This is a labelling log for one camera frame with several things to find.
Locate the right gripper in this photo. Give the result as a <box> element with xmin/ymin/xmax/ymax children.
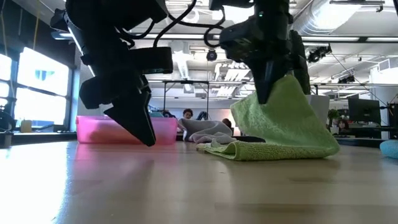
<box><xmin>219</xmin><ymin>11</ymin><xmax>312</xmax><ymax>105</ymax></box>

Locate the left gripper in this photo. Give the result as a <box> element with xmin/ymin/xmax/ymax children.
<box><xmin>67</xmin><ymin>21</ymin><xmax>157</xmax><ymax>147</ymax></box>

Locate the light green microfiber towel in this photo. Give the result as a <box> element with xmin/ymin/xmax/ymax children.
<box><xmin>195</xmin><ymin>74</ymin><xmax>341</xmax><ymax>162</ymax></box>

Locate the grey microfiber towel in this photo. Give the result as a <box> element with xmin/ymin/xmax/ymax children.
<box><xmin>178</xmin><ymin>118</ymin><xmax>238</xmax><ymax>147</ymax></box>

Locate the blue microfiber towel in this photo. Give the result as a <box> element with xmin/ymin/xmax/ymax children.
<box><xmin>379</xmin><ymin>139</ymin><xmax>398</xmax><ymax>159</ymax></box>

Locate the black ceiling spotlight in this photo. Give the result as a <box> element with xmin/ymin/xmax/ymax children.
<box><xmin>307</xmin><ymin>45</ymin><xmax>333</xmax><ymax>63</ymax></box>

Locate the pink plastic bin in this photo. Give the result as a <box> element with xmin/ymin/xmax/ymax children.
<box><xmin>76</xmin><ymin>115</ymin><xmax>178</xmax><ymax>146</ymax></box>

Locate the small potted plant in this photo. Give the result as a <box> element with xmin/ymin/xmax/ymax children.
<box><xmin>328</xmin><ymin>108</ymin><xmax>341</xmax><ymax>135</ymax></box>

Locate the black computer monitor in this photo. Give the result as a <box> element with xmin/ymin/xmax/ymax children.
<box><xmin>347</xmin><ymin>98</ymin><xmax>382</xmax><ymax>125</ymax></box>

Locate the long ceiling light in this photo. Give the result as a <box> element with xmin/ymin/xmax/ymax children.
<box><xmin>51</xmin><ymin>30</ymin><xmax>398</xmax><ymax>43</ymax></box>

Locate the bright window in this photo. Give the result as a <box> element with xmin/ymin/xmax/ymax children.
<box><xmin>0</xmin><ymin>53</ymin><xmax>12</xmax><ymax>108</ymax></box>
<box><xmin>17</xmin><ymin>46</ymin><xmax>70</xmax><ymax>128</ymax></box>

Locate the yellow cup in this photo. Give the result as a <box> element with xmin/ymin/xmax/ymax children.
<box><xmin>20</xmin><ymin>119</ymin><xmax>33</xmax><ymax>134</ymax></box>

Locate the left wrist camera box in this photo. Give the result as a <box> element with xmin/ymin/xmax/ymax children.
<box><xmin>130</xmin><ymin>46</ymin><xmax>174</xmax><ymax>75</ymax></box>

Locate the silver ventilation duct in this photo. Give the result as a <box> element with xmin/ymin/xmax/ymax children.
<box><xmin>292</xmin><ymin>0</ymin><xmax>364</xmax><ymax>35</ymax></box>

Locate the black aluminium table frame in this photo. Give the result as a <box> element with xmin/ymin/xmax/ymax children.
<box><xmin>0</xmin><ymin>131</ymin><xmax>398</xmax><ymax>149</ymax></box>

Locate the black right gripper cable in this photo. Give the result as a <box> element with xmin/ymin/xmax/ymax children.
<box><xmin>167</xmin><ymin>6</ymin><xmax>226</xmax><ymax>48</ymax></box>

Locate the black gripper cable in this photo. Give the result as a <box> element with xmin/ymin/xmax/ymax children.
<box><xmin>118</xmin><ymin>0</ymin><xmax>198</xmax><ymax>49</ymax></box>
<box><xmin>167</xmin><ymin>6</ymin><xmax>226</xmax><ymax>48</ymax></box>

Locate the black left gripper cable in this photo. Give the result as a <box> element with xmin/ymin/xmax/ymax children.
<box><xmin>118</xmin><ymin>0</ymin><xmax>198</xmax><ymax>49</ymax></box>

